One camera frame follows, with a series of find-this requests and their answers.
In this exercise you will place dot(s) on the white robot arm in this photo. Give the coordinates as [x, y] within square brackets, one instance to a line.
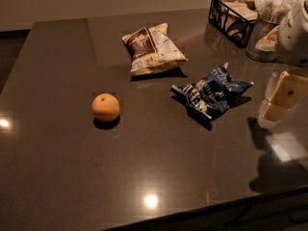
[291, 43]

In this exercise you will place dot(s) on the black wire napkin basket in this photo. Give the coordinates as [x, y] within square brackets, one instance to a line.
[234, 18]

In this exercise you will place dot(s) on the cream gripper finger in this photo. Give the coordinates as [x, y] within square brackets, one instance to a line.
[291, 87]
[270, 115]

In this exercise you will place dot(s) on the brown chip bag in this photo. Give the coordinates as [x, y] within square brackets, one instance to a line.
[152, 51]

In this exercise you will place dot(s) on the metal cup with utensils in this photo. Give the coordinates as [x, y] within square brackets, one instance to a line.
[261, 44]

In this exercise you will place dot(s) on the orange fruit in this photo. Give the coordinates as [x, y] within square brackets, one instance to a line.
[105, 107]

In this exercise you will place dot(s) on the blue chip bag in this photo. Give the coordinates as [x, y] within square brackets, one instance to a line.
[212, 95]

